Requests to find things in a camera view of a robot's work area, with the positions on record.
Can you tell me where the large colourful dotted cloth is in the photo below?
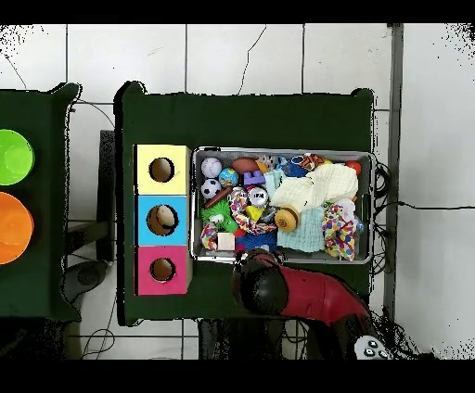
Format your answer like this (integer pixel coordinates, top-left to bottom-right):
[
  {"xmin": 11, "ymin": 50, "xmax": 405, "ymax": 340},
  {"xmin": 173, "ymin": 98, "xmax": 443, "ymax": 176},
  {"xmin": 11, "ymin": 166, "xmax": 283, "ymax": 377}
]
[{"xmin": 321, "ymin": 197, "xmax": 359, "ymax": 261}]

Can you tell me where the clear mesh bin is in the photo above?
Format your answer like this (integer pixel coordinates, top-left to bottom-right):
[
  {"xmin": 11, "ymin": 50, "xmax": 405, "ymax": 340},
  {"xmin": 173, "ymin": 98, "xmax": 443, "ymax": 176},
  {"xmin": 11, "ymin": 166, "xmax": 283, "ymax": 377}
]
[{"xmin": 189, "ymin": 146, "xmax": 376, "ymax": 265}]

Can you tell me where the wooden box with three holes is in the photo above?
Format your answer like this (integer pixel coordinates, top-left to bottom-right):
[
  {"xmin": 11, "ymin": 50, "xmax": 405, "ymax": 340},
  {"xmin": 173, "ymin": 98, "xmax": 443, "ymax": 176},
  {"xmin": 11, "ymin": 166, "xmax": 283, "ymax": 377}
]
[{"xmin": 133, "ymin": 143, "xmax": 194, "ymax": 297}]

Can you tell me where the brown toy sausage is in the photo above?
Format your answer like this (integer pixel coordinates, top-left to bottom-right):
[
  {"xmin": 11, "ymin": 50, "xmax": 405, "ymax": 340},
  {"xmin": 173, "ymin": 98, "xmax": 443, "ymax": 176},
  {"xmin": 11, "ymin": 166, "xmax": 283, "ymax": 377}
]
[{"xmin": 202, "ymin": 185, "xmax": 234, "ymax": 209}]

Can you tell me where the blue globe ball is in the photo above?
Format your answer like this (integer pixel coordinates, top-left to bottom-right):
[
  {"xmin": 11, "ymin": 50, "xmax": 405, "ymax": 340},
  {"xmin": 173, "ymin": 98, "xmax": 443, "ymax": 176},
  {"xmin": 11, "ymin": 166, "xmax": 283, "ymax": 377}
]
[{"xmin": 217, "ymin": 167, "xmax": 239, "ymax": 188}]

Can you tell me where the black white soccer ball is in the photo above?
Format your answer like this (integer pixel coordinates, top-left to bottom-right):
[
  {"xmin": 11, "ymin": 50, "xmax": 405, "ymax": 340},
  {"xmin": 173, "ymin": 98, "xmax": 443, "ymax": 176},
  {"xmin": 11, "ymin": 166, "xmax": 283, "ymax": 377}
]
[{"xmin": 200, "ymin": 178, "xmax": 223, "ymax": 200}]

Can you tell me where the green spiky toy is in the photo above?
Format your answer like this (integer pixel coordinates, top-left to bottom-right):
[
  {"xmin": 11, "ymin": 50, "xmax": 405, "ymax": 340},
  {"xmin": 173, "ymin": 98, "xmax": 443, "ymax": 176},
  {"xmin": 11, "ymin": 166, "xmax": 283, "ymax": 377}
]
[{"xmin": 199, "ymin": 199, "xmax": 240, "ymax": 235}]

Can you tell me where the brown toy football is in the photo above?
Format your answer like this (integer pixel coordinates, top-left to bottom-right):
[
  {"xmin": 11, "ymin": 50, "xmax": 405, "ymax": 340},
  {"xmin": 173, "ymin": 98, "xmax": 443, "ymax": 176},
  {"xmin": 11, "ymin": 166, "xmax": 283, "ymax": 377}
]
[{"xmin": 231, "ymin": 157, "xmax": 260, "ymax": 175}]

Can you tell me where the white baseball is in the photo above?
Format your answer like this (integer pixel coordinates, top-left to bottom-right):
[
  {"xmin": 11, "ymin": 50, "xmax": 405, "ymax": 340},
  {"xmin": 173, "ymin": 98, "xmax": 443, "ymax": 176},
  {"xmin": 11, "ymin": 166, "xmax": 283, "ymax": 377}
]
[{"xmin": 200, "ymin": 157, "xmax": 224, "ymax": 179}]

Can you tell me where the toy hamburger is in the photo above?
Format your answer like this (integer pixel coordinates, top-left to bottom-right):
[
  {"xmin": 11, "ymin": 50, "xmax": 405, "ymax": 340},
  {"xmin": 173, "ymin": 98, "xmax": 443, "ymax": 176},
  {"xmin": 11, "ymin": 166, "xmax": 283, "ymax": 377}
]
[{"xmin": 274, "ymin": 206, "xmax": 301, "ymax": 234}]

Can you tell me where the mint green cloth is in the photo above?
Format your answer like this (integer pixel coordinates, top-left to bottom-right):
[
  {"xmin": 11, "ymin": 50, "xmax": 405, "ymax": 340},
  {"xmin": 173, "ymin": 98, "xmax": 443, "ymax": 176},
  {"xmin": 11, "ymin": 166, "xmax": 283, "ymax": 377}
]
[{"xmin": 263, "ymin": 168, "xmax": 327, "ymax": 254}]

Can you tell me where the dark green table cloth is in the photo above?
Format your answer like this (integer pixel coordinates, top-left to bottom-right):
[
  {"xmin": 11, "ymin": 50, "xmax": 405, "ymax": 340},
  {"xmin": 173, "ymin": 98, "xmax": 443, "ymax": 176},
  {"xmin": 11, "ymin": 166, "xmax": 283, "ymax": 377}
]
[
  {"xmin": 114, "ymin": 81, "xmax": 375, "ymax": 326},
  {"xmin": 0, "ymin": 82, "xmax": 82, "ymax": 322}
]

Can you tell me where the cream yellow cloth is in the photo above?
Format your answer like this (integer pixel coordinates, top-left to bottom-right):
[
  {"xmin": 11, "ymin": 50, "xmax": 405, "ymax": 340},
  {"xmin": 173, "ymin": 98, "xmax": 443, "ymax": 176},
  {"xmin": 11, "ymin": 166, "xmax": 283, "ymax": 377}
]
[{"xmin": 269, "ymin": 162, "xmax": 360, "ymax": 214}]

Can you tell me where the orange plastic bowl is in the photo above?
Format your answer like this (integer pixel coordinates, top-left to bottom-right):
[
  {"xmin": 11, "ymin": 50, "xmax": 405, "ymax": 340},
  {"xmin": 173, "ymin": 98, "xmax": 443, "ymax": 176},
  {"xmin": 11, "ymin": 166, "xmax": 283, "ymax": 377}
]
[{"xmin": 0, "ymin": 191, "xmax": 35, "ymax": 266}]

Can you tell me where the green plastic bowl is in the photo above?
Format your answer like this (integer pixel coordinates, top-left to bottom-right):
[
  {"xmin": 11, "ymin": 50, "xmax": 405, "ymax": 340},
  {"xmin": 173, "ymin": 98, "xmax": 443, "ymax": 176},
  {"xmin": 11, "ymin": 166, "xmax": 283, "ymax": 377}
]
[{"xmin": 0, "ymin": 128, "xmax": 36, "ymax": 186}]

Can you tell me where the black frame stand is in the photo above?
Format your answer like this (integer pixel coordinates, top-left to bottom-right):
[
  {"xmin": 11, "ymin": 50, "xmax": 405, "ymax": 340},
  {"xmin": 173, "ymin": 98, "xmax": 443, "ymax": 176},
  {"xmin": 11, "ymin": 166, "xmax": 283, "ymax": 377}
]
[{"xmin": 95, "ymin": 129, "xmax": 117, "ymax": 262}]

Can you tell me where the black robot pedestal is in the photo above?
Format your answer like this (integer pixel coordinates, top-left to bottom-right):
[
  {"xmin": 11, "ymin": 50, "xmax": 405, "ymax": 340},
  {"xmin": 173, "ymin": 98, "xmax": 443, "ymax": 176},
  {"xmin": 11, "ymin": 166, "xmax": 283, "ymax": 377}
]
[{"xmin": 198, "ymin": 318, "xmax": 287, "ymax": 360}]

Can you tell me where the grey floor cable cover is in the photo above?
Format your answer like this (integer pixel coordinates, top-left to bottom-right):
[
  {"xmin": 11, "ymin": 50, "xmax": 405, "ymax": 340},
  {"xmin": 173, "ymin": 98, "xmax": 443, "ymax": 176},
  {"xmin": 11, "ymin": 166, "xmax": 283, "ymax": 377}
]
[{"xmin": 383, "ymin": 23, "xmax": 404, "ymax": 320}]

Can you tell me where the black cable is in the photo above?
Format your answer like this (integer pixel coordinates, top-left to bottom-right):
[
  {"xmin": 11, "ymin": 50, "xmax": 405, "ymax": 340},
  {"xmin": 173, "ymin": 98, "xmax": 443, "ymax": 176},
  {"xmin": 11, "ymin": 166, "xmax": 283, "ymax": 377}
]
[{"xmin": 374, "ymin": 199, "xmax": 475, "ymax": 213}]

